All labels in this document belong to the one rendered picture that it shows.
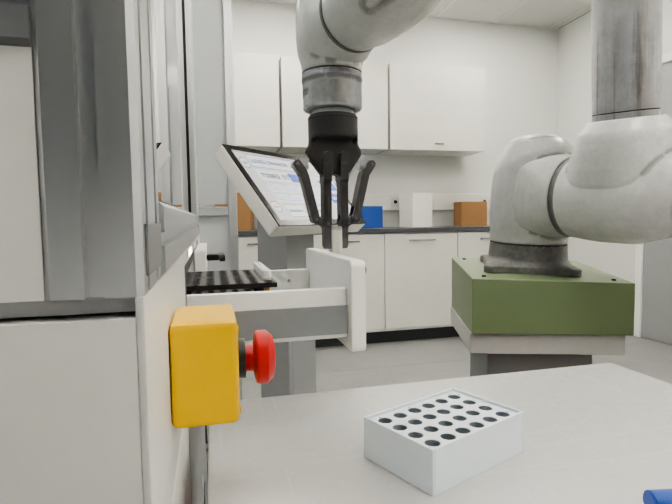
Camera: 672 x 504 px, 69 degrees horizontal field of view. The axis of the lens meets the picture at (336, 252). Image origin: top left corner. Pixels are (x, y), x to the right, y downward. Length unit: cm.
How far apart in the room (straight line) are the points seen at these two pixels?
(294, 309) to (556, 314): 56
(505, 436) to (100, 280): 37
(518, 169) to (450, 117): 345
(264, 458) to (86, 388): 27
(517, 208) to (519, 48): 444
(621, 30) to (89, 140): 84
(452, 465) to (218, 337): 22
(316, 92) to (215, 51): 168
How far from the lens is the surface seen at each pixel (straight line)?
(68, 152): 24
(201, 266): 87
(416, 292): 392
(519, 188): 103
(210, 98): 234
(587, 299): 101
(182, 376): 35
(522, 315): 98
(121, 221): 23
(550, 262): 105
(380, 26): 64
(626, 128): 92
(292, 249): 157
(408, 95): 435
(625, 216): 91
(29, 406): 25
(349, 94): 74
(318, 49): 74
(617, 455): 55
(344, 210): 74
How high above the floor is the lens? 98
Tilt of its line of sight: 4 degrees down
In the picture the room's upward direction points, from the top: 1 degrees counter-clockwise
